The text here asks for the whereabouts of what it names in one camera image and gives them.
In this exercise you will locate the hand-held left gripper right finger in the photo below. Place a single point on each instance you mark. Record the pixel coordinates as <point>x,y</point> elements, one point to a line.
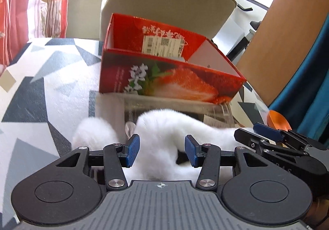
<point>191,151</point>

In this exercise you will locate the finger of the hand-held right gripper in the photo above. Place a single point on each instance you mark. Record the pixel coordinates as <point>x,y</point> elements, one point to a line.
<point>267,130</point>
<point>246,137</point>

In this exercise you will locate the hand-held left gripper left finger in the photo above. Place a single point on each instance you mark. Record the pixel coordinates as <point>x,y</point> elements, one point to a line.
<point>132,150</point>

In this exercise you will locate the white fluffy plush toy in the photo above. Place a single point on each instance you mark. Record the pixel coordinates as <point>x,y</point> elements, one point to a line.
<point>159,137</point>

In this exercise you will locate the printed clear plastic packet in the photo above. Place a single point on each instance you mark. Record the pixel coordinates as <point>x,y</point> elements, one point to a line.
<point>180,109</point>

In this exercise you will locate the red strawberry print cardboard box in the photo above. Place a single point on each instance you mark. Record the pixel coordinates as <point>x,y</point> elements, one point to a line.
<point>115,78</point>

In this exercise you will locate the orange plastic spoon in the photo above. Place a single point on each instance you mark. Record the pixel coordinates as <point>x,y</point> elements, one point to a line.
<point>277,120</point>

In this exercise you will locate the teal curtain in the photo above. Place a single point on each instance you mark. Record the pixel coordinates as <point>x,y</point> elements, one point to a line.
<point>313,91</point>

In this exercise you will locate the exercise bike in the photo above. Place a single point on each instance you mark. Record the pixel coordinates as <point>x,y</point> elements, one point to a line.
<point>241,42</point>

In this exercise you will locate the wooden panel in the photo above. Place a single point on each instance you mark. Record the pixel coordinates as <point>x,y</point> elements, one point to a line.
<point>282,39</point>

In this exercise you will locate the geometric patterned tablecloth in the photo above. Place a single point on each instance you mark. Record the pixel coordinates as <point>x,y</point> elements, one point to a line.
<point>38,117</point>

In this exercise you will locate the dried grass plant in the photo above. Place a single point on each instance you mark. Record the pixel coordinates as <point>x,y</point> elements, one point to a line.
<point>55,1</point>

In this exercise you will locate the red and white curtain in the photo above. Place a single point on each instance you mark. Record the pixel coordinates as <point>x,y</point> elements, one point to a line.
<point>18,1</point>

